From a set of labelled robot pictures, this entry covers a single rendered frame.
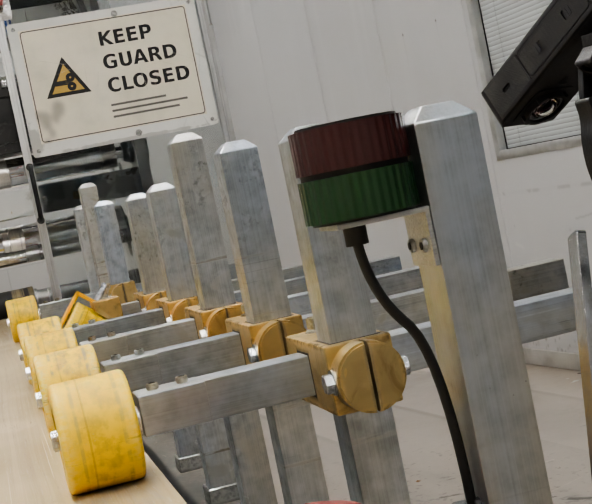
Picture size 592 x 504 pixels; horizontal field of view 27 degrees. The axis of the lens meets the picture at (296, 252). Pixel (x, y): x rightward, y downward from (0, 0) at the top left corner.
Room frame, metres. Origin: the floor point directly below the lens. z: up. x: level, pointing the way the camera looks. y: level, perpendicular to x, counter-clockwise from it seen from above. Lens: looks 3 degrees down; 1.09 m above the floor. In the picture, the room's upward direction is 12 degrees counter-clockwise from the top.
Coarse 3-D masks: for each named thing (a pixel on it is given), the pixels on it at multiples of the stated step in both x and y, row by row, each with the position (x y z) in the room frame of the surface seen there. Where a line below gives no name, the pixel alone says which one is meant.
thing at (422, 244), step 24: (360, 168) 0.61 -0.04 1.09; (384, 216) 0.63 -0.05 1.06; (408, 216) 0.66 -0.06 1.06; (360, 240) 0.63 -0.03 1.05; (408, 240) 0.66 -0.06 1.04; (432, 240) 0.63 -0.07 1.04; (360, 264) 0.64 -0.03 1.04; (432, 264) 0.64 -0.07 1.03; (432, 360) 0.64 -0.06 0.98; (456, 432) 0.64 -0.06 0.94; (456, 456) 0.64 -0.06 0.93
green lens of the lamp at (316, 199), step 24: (384, 168) 0.62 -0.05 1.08; (408, 168) 0.63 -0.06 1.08; (312, 192) 0.62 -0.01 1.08; (336, 192) 0.61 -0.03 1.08; (360, 192) 0.61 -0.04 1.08; (384, 192) 0.61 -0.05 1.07; (408, 192) 0.62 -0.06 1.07; (312, 216) 0.63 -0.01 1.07; (336, 216) 0.62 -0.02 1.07; (360, 216) 0.61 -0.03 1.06
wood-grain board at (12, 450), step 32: (0, 352) 2.19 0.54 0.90; (0, 384) 1.69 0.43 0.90; (0, 416) 1.37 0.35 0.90; (32, 416) 1.32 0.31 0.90; (0, 448) 1.15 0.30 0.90; (32, 448) 1.12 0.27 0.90; (0, 480) 0.99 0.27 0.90; (32, 480) 0.97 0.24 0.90; (64, 480) 0.94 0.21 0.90; (160, 480) 0.87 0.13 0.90
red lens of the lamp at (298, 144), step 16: (400, 112) 0.63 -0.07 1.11; (320, 128) 0.62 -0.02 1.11; (336, 128) 0.61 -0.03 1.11; (352, 128) 0.61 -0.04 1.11; (368, 128) 0.61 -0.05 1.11; (384, 128) 0.62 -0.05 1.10; (400, 128) 0.63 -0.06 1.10; (304, 144) 0.62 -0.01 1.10; (320, 144) 0.62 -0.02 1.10; (336, 144) 0.61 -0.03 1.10; (352, 144) 0.61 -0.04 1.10; (368, 144) 0.61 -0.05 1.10; (384, 144) 0.62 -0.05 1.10; (400, 144) 0.62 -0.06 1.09; (304, 160) 0.62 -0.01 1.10; (320, 160) 0.62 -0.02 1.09; (336, 160) 0.61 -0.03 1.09; (352, 160) 0.61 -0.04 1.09; (368, 160) 0.61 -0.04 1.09; (304, 176) 0.63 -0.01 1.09
